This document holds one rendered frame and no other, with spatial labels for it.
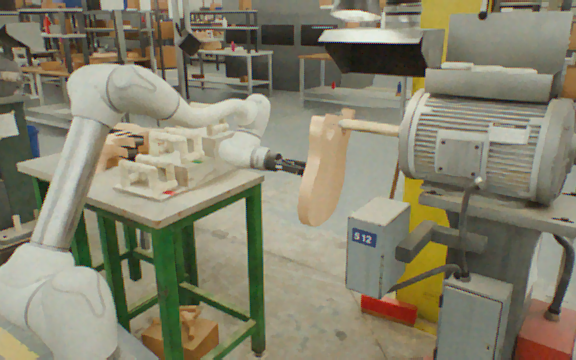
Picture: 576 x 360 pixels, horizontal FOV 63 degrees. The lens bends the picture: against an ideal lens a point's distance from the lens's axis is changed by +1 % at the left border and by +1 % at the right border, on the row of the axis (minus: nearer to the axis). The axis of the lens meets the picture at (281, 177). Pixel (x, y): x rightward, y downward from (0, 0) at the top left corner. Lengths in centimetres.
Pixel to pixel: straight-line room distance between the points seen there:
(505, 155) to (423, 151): 19
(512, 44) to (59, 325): 130
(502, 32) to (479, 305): 68
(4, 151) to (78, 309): 220
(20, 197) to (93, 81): 209
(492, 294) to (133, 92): 104
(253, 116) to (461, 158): 83
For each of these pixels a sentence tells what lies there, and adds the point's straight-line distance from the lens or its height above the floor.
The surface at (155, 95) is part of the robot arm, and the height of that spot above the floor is 137.
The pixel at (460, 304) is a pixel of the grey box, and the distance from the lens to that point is 127.
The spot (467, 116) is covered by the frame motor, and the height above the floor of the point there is 133.
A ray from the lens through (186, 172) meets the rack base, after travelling 182.
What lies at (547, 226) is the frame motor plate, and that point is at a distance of 123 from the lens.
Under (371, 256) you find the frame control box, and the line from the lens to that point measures 112.
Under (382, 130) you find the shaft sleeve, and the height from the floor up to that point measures 125.
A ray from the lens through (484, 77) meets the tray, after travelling 122.
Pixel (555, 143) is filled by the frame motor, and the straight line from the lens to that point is 117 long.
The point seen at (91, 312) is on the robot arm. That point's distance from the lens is 125.
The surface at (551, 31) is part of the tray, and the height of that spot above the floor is 152.
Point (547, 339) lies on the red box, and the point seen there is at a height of 79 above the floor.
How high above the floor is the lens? 157
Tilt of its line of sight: 19 degrees down
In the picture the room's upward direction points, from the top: 1 degrees counter-clockwise
